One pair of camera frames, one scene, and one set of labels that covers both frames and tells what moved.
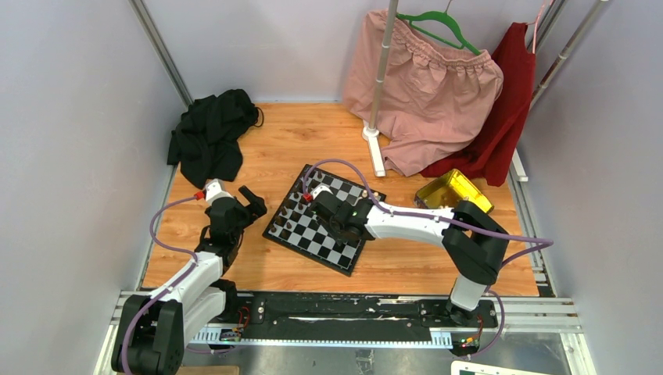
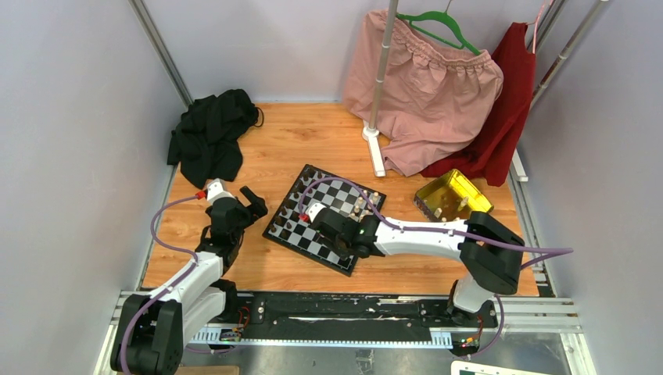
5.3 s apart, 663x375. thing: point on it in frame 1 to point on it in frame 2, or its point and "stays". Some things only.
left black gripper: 256,207 stays
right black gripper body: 335,230 to 341,248
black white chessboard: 296,226 stays
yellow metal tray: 449,189 stays
